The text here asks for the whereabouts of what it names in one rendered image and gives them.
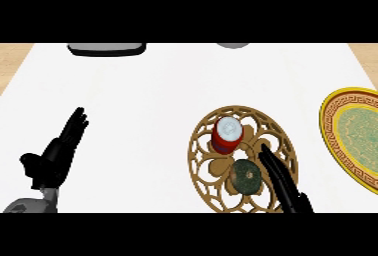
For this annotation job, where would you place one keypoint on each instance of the grey round object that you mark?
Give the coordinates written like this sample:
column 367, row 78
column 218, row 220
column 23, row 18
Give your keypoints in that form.
column 232, row 45

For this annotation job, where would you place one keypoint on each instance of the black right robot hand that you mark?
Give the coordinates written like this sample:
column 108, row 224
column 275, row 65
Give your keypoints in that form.
column 278, row 173

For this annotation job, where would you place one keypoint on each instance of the grey and black appliance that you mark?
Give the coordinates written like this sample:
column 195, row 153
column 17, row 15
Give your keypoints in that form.
column 107, row 49

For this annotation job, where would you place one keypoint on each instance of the dark green round squash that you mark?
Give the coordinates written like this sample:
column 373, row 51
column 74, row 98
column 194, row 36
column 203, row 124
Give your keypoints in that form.
column 247, row 176

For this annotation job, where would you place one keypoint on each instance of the yellow rimmed patterned plate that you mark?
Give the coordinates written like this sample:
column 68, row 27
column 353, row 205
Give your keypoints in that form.
column 358, row 136

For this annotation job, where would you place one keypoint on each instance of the brown openwork round placemat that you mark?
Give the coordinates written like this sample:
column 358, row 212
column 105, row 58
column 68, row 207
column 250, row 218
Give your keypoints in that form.
column 243, row 159

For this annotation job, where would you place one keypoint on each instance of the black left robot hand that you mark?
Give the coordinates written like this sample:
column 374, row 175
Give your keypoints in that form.
column 55, row 156

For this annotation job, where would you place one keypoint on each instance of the red can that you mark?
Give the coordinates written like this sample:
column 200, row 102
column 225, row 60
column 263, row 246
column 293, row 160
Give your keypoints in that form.
column 228, row 134

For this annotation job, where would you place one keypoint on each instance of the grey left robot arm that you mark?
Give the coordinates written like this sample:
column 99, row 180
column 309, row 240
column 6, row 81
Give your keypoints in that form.
column 34, row 202

